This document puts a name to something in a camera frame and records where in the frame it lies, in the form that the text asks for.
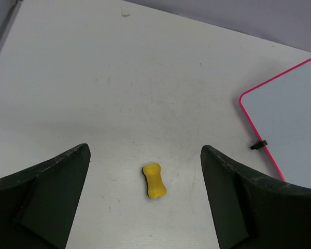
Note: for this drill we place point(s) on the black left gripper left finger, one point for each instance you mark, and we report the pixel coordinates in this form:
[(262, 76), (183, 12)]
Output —
[(38, 204)]

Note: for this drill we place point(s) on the yellow whiteboard eraser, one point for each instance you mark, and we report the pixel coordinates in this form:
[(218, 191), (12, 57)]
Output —
[(155, 186)]

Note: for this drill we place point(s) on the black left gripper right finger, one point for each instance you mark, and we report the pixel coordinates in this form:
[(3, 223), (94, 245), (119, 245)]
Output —
[(253, 210)]

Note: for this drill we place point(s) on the pink framed whiteboard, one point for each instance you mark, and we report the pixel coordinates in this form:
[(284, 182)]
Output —
[(279, 110)]

